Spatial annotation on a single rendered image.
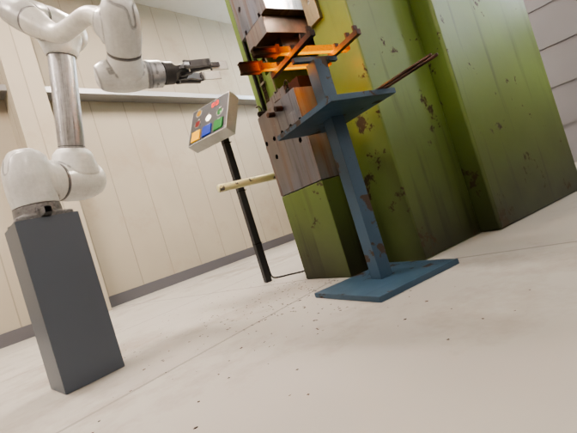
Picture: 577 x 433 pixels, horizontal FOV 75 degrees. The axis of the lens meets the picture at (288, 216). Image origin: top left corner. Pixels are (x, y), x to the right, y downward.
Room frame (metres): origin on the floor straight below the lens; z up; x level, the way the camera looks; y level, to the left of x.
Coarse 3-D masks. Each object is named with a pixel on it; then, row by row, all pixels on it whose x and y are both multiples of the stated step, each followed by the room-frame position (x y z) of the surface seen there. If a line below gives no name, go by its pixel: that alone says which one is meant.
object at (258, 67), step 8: (240, 64) 1.43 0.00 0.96; (248, 64) 1.45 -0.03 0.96; (256, 64) 1.47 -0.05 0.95; (264, 64) 1.48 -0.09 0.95; (272, 64) 1.49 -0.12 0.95; (288, 64) 1.53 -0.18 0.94; (296, 64) 1.55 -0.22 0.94; (304, 64) 1.57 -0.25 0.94; (328, 64) 1.64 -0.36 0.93; (240, 72) 1.44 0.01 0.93; (248, 72) 1.44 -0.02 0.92; (256, 72) 1.46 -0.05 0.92
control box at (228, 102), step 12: (228, 96) 2.27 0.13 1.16; (204, 108) 2.40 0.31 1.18; (216, 108) 2.31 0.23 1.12; (228, 108) 2.24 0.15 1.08; (192, 120) 2.44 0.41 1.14; (204, 120) 2.35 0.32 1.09; (228, 120) 2.21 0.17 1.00; (192, 132) 2.39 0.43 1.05; (216, 132) 2.22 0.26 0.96; (228, 132) 2.22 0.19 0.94; (192, 144) 2.34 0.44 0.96; (204, 144) 2.33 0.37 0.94
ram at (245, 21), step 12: (240, 0) 2.00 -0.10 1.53; (252, 0) 1.91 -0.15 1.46; (264, 0) 1.84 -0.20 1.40; (276, 0) 1.88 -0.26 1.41; (288, 0) 1.92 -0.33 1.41; (300, 0) 1.96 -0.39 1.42; (240, 12) 2.02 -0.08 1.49; (252, 12) 1.93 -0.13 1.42; (264, 12) 1.87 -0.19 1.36; (276, 12) 1.91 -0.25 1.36; (288, 12) 1.94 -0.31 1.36; (300, 12) 1.97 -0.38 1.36; (240, 24) 2.05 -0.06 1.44; (252, 24) 1.96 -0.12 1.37; (240, 36) 2.08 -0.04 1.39
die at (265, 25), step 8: (264, 16) 1.89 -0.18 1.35; (272, 16) 1.91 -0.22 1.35; (280, 16) 1.94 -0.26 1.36; (288, 16) 1.97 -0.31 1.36; (296, 16) 2.00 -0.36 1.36; (304, 16) 2.02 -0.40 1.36; (256, 24) 1.94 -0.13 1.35; (264, 24) 1.88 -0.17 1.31; (272, 24) 1.91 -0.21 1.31; (280, 24) 1.93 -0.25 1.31; (288, 24) 1.96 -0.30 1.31; (296, 24) 1.99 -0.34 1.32; (304, 24) 2.02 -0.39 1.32; (256, 32) 1.95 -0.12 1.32; (264, 32) 1.89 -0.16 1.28; (272, 32) 1.90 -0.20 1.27; (280, 32) 1.92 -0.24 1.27; (288, 32) 1.95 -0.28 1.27; (296, 32) 1.98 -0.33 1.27; (304, 32) 2.01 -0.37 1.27; (248, 40) 2.03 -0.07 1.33; (256, 40) 1.97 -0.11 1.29; (264, 40) 1.96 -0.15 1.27; (272, 40) 1.99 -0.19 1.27
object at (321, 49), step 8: (256, 48) 1.33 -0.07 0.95; (264, 48) 1.35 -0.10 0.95; (272, 48) 1.37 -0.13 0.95; (280, 48) 1.38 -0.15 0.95; (288, 48) 1.40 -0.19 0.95; (304, 48) 1.43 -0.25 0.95; (312, 48) 1.45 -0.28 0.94; (320, 48) 1.47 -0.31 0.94; (328, 48) 1.49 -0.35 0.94; (256, 56) 1.34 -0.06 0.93; (264, 56) 1.36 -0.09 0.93; (272, 56) 1.38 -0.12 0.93
